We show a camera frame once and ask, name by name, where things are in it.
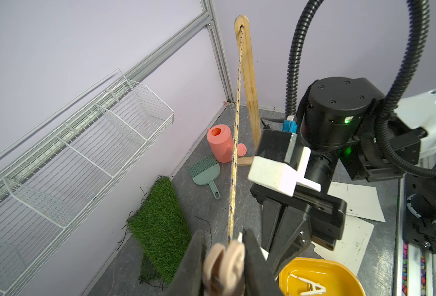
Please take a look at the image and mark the long white wire basket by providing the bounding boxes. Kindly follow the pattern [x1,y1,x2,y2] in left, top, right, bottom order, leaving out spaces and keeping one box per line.
[0,70,174,296]

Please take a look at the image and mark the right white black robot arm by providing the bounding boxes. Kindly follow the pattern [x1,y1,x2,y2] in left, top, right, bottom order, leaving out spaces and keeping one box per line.
[248,1,436,277]

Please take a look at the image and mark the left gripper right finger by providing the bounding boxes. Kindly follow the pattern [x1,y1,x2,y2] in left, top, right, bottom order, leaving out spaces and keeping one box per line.
[242,229,283,296]

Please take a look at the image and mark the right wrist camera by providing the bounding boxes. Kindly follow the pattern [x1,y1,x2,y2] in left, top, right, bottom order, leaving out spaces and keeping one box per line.
[248,115,321,196]

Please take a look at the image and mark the postcard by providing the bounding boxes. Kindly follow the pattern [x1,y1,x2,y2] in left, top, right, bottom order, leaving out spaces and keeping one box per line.
[328,182,385,223]
[314,216,374,275]

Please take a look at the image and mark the pink watering can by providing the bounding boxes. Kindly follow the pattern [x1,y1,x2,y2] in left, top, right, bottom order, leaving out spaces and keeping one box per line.
[206,125,233,164]

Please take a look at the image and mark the beige clothespin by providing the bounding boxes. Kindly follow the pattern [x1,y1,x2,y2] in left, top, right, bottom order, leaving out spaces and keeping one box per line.
[202,240,246,296]

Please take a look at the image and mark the twisted clothesline string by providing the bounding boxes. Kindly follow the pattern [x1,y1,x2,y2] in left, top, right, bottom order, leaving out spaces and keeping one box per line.
[227,25,244,245]

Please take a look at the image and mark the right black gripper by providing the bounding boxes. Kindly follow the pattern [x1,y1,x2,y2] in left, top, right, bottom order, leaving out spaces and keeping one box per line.
[250,184,347,276]

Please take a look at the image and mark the yellow plastic tray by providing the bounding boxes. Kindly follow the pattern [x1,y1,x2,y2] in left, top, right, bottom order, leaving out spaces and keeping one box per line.
[278,257,366,296]

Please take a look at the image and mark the wooden clothesline stand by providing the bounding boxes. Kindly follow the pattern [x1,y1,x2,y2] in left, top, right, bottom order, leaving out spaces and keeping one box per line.
[235,15,262,150]

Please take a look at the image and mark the green artificial grass patch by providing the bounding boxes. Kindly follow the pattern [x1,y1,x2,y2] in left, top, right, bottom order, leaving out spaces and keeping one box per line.
[127,176,192,284]

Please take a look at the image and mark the white clothespin end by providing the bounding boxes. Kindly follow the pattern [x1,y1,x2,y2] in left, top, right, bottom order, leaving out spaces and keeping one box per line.
[287,273,327,296]

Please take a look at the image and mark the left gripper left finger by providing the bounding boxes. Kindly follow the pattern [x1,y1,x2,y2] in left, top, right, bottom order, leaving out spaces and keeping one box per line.
[166,229,206,296]

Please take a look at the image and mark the teal small brush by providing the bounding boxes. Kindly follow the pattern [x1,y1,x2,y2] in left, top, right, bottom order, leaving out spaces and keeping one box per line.
[187,154,221,200]

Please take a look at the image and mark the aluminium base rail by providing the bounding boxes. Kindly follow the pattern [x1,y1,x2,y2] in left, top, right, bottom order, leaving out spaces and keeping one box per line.
[393,175,436,296]

